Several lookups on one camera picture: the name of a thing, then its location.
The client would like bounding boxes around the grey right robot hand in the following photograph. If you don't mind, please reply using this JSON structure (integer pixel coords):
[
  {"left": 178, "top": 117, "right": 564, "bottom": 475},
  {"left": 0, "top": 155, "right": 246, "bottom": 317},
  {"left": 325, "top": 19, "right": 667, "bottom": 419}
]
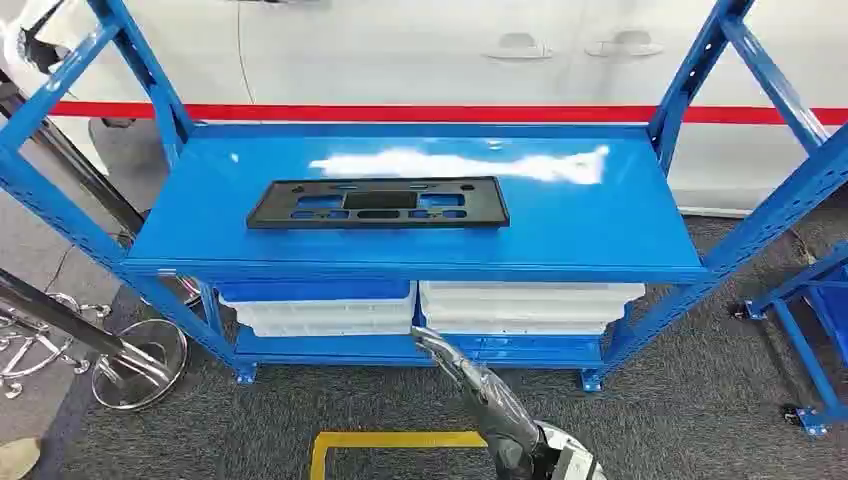
[{"left": 410, "top": 327, "right": 552, "bottom": 480}]

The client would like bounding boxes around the black plastic plate with cutouts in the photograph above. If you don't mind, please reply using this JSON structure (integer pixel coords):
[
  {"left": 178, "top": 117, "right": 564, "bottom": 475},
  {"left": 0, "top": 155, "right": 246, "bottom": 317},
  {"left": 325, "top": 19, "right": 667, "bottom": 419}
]
[{"left": 245, "top": 175, "right": 511, "bottom": 232}]

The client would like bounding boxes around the white plastic crate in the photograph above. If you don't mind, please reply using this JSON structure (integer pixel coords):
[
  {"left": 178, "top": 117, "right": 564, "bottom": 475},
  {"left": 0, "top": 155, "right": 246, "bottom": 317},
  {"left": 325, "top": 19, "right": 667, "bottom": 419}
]
[{"left": 418, "top": 280, "right": 647, "bottom": 337}]

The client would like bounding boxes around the yellow floor tape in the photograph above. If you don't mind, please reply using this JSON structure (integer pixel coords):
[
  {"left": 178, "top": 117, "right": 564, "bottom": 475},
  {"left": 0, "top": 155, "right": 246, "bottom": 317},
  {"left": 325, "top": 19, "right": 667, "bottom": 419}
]
[{"left": 309, "top": 430, "right": 489, "bottom": 480}]

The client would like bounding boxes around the blue steel shelving rack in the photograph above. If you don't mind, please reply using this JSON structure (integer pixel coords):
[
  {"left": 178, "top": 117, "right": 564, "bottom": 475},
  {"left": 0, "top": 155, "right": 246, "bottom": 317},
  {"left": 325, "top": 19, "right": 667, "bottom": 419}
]
[{"left": 0, "top": 0, "right": 848, "bottom": 393}]

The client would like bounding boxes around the white crate with blue lid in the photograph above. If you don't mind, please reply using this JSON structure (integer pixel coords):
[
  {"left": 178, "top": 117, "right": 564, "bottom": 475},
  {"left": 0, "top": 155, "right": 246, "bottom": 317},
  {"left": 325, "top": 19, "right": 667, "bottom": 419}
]
[{"left": 217, "top": 280, "right": 419, "bottom": 338}]

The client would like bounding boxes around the red barrier belt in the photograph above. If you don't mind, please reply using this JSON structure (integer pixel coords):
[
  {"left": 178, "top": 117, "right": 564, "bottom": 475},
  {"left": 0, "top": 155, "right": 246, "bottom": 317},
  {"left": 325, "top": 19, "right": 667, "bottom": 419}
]
[{"left": 49, "top": 101, "right": 848, "bottom": 127}]

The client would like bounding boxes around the white car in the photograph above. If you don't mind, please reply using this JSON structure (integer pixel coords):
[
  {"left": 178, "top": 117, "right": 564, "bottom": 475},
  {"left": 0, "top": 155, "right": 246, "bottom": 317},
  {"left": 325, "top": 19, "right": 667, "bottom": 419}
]
[{"left": 0, "top": 0, "right": 848, "bottom": 217}]

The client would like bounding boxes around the chrome hook stand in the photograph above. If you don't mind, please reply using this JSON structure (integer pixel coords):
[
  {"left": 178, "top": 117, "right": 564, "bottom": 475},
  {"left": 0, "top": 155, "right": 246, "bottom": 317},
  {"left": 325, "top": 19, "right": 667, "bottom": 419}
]
[{"left": 0, "top": 291, "right": 113, "bottom": 401}]

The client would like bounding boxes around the blue steel trolley frame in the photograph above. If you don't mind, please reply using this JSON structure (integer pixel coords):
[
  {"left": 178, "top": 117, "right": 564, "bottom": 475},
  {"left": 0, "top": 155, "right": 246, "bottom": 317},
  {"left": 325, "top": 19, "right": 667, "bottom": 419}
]
[{"left": 728, "top": 239, "right": 848, "bottom": 439}]

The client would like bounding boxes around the white car door handle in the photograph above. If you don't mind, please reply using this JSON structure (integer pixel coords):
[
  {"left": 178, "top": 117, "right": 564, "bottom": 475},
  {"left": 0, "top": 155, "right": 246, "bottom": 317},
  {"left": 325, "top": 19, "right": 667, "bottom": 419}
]
[
  {"left": 584, "top": 29, "right": 664, "bottom": 60},
  {"left": 482, "top": 31, "right": 555, "bottom": 63}
]

